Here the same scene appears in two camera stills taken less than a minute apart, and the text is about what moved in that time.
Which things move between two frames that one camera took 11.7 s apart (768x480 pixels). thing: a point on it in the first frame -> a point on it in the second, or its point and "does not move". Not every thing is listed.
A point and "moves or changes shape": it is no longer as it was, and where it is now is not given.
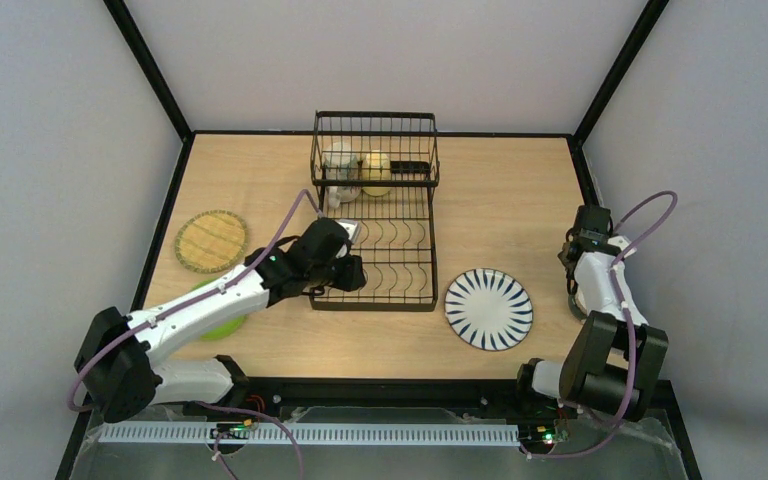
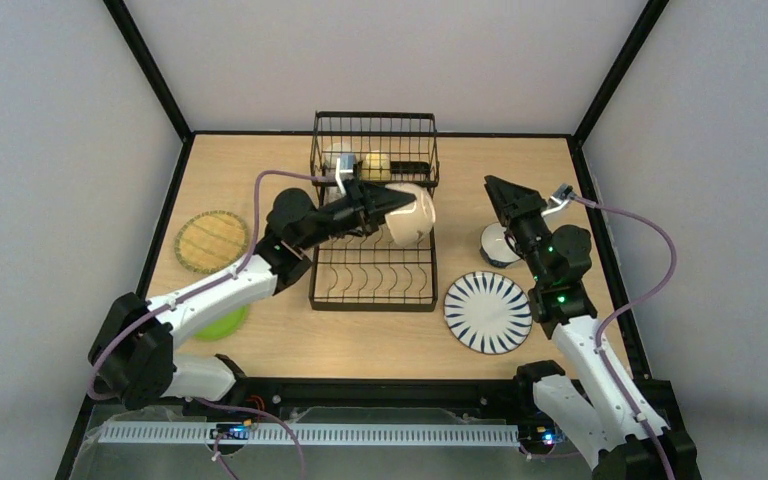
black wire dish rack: (376, 170) does not move
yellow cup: (377, 167) does not move
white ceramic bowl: (578, 305) moves or changes shape
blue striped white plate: (488, 309) does not move
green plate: (226, 329) does not move
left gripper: (349, 272) -> (360, 206)
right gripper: (573, 249) -> (514, 214)
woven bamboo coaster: (210, 242) does not move
